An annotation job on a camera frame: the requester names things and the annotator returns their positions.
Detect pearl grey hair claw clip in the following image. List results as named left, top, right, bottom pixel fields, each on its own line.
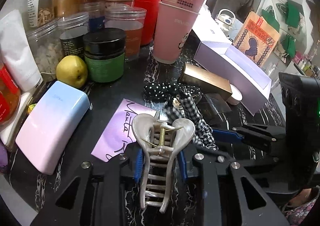
left=132, top=114, right=195, bottom=214

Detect black white gingham scrunchie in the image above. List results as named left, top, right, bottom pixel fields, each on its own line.
left=163, top=90, right=219, bottom=150

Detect purple signed card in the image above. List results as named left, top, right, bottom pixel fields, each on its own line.
left=91, top=99, right=156, bottom=162

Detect gold rectangular box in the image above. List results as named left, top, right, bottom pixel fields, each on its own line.
left=179, top=63, right=232, bottom=101

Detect black polka dot scrunchie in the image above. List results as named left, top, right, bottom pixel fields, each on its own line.
left=144, top=81, right=202, bottom=101

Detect kraft paper snack bag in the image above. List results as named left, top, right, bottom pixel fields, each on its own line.
left=232, top=11, right=280, bottom=66

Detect lavender open gift box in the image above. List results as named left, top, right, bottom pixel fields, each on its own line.
left=191, top=6, right=273, bottom=116

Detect green tote bag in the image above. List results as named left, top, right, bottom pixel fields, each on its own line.
left=276, top=1, right=300, bottom=28

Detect blue pink gradient case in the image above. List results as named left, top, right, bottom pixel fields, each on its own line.
left=16, top=80, right=90, bottom=175

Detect white small appliance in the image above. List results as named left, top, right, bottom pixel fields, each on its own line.
left=215, top=9, right=235, bottom=35

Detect yellow pear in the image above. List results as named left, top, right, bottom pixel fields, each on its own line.
left=56, top=55, right=88, bottom=89

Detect green label dark jar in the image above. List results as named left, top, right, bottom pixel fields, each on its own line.
left=83, top=28, right=126, bottom=83

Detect pink paper cup stack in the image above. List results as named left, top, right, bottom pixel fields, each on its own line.
left=152, top=0, right=205, bottom=64

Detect red label honey jar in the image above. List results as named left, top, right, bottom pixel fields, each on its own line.
left=0, top=62, right=21, bottom=126

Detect clear jar orange contents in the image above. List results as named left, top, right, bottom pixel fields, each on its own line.
left=105, top=4, right=146, bottom=62

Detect clear jar black label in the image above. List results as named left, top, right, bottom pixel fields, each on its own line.
left=57, top=12, right=89, bottom=59

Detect clear jar white slices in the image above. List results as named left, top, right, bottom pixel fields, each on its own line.
left=27, top=18, right=63, bottom=83

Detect red cylindrical tin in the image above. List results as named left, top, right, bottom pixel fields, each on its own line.
left=134, top=0, right=161, bottom=46

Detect white cosmetic tube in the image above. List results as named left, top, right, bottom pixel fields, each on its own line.
left=1, top=10, right=42, bottom=92

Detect black lid nut jar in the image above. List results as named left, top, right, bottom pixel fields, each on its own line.
left=27, top=0, right=55, bottom=28

